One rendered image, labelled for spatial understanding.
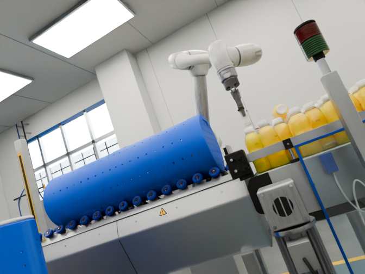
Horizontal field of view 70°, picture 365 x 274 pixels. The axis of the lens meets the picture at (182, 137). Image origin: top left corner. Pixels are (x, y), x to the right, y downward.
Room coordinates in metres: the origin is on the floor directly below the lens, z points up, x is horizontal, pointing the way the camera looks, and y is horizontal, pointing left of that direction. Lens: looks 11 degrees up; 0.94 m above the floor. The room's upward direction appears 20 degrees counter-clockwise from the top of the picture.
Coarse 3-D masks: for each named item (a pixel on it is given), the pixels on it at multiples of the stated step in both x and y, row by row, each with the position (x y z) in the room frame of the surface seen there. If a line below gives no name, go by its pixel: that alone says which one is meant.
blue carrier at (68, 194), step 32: (192, 128) 1.07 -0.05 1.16; (96, 160) 1.26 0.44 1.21; (128, 160) 1.15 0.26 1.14; (160, 160) 1.10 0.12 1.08; (192, 160) 1.08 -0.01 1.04; (64, 192) 1.24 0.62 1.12; (96, 192) 1.20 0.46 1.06; (128, 192) 1.18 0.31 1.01; (160, 192) 1.21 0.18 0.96; (64, 224) 1.32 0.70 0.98
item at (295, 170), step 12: (276, 168) 0.92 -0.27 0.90; (288, 168) 0.89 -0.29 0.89; (300, 168) 0.88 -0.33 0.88; (252, 180) 0.93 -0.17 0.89; (264, 180) 0.92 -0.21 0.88; (276, 180) 0.91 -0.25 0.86; (300, 180) 0.89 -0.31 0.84; (252, 192) 0.93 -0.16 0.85; (300, 192) 0.89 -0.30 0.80; (312, 192) 0.88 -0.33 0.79; (312, 204) 0.89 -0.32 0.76; (324, 216) 0.92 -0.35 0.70
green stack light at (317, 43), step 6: (312, 36) 0.68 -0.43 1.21; (318, 36) 0.68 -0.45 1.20; (306, 42) 0.70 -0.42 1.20; (312, 42) 0.69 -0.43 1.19; (318, 42) 0.68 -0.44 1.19; (324, 42) 0.69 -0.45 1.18; (300, 48) 0.73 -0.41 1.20; (306, 48) 0.70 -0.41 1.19; (312, 48) 0.69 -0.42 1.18; (318, 48) 0.68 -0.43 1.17; (324, 48) 0.68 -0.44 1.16; (306, 54) 0.71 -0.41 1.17; (312, 54) 0.69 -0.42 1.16; (318, 54) 0.70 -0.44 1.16; (306, 60) 0.73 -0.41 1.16; (312, 60) 0.74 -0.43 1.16
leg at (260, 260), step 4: (256, 252) 1.22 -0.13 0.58; (260, 252) 1.25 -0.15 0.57; (256, 256) 1.23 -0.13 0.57; (260, 256) 1.22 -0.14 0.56; (260, 260) 1.22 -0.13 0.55; (260, 264) 1.23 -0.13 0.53; (264, 264) 1.23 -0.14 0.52; (264, 268) 1.22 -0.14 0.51; (264, 272) 1.22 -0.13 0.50; (268, 272) 1.26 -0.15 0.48
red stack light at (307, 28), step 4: (308, 24) 0.68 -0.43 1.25; (312, 24) 0.68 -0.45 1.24; (316, 24) 0.69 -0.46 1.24; (300, 28) 0.69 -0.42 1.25; (304, 28) 0.69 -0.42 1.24; (308, 28) 0.68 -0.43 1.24; (312, 28) 0.68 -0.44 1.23; (316, 28) 0.68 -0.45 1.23; (296, 32) 0.71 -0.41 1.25; (300, 32) 0.70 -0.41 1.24; (304, 32) 0.69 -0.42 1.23; (308, 32) 0.69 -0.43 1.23; (312, 32) 0.68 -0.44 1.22; (316, 32) 0.68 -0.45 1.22; (320, 32) 0.69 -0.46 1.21; (296, 36) 0.72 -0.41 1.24; (300, 36) 0.70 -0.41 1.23; (304, 36) 0.69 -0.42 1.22; (308, 36) 0.69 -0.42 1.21; (300, 40) 0.71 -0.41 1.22; (304, 40) 0.70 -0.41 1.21; (300, 44) 0.71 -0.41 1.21
